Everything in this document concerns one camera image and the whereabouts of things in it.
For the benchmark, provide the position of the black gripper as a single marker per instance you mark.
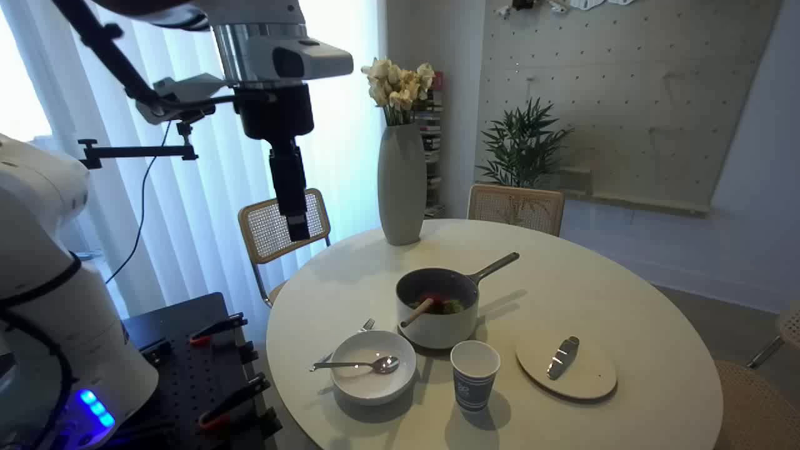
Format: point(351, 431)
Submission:
point(276, 113)

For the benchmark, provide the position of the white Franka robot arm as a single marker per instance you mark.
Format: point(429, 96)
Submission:
point(50, 291)

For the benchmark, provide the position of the white ceramic bowl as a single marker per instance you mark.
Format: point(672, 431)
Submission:
point(375, 386)

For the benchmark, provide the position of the wicker back chair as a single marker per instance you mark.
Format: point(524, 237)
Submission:
point(266, 233)
point(515, 207)

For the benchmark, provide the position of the white sheer curtain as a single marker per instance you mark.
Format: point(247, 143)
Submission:
point(201, 227)

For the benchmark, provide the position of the tall ribbed grey vase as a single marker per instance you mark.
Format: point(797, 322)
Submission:
point(400, 183)

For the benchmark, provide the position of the narrow shelf with items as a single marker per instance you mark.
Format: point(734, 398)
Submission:
point(434, 158)

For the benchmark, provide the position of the cream flower bouquet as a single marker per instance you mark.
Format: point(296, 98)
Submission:
point(400, 88)

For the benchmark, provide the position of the wooden spatula with red tip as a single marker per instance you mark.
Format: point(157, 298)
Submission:
point(415, 317)

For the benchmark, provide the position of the silver metal spoon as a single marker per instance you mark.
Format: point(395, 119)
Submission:
point(385, 363)

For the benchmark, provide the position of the black perforated robot cart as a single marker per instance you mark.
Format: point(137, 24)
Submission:
point(189, 377)

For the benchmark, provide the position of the green potted plant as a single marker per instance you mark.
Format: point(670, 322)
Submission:
point(524, 147)

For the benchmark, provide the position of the blue and white cup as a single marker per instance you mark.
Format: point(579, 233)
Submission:
point(476, 389)

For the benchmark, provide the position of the small grey metal utensil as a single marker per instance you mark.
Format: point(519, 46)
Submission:
point(562, 359)

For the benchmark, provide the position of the round cream wooden board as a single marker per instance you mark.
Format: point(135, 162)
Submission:
point(584, 379)

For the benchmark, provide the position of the wooden pegboard ledge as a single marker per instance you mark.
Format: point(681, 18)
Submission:
point(640, 201)

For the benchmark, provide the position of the grey stereo camera bar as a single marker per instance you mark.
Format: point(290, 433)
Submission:
point(190, 88)

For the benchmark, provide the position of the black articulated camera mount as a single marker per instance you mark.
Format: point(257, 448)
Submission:
point(132, 151)

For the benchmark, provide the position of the white wall decoration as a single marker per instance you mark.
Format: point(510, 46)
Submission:
point(575, 6)

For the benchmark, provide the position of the beige wall pegboard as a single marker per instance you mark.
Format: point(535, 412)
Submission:
point(634, 101)

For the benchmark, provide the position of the grey metal chair frame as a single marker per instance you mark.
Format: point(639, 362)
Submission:
point(779, 333)

